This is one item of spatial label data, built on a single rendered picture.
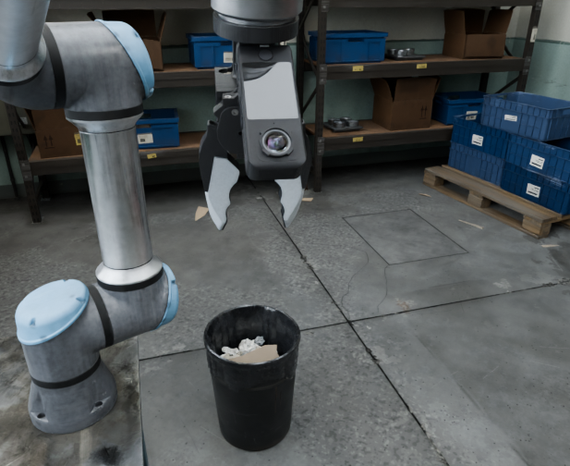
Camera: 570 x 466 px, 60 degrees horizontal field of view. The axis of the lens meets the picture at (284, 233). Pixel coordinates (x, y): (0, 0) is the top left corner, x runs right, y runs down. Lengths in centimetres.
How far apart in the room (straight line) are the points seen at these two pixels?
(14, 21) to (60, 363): 54
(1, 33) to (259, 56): 31
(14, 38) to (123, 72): 20
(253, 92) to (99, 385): 69
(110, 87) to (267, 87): 41
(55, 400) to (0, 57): 56
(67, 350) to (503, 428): 168
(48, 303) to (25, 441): 24
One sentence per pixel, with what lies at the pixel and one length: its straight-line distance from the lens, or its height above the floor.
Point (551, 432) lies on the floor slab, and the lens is 224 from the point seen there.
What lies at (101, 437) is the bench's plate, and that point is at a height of 80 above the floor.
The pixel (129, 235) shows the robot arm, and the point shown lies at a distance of 86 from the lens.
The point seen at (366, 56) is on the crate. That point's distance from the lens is 415.
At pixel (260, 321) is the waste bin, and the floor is 37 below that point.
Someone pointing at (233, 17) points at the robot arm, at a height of 146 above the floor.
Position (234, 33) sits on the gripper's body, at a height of 145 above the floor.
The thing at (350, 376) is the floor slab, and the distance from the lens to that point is 224.
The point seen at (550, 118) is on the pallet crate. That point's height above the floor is 73.
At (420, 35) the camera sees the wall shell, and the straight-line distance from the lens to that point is 494.
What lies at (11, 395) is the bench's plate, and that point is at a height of 80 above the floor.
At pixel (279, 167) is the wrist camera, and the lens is 37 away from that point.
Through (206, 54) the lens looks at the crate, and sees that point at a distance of 378.
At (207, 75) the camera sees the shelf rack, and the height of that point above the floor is 97.
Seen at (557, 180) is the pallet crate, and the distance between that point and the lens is 380.
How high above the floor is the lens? 148
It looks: 26 degrees down
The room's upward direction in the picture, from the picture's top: straight up
